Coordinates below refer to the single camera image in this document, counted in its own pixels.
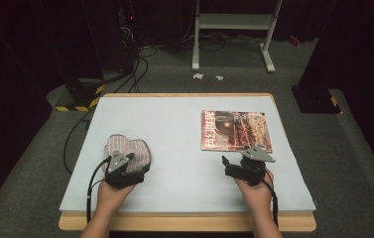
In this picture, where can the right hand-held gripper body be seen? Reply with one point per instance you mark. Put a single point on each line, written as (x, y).
(252, 167)

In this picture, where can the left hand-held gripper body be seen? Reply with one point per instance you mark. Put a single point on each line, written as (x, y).
(118, 163)

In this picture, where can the striped pink grey cloth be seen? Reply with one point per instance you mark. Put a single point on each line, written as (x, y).
(135, 148)

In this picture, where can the red cover magazine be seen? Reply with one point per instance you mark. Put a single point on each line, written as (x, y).
(234, 130)

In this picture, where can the person's right hand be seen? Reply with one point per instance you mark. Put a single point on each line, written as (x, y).
(255, 195)

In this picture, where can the person's left hand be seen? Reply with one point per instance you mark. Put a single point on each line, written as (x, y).
(111, 196)

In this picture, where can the white table mat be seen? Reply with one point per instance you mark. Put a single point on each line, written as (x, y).
(174, 132)

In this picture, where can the wooden table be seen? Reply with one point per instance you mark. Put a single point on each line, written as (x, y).
(187, 223)

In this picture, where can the black base with yellow stripes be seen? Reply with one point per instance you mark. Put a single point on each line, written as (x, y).
(82, 95)
(316, 100)

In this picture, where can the white paper scrap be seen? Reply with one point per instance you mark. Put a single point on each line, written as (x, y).
(198, 76)
(219, 78)

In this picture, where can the dark equipment rack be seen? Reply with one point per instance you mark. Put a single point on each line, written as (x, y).
(126, 29)

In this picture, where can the small red object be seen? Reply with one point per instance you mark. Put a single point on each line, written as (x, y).
(295, 40)

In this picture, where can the white metal stand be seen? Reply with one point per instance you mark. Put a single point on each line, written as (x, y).
(234, 21)

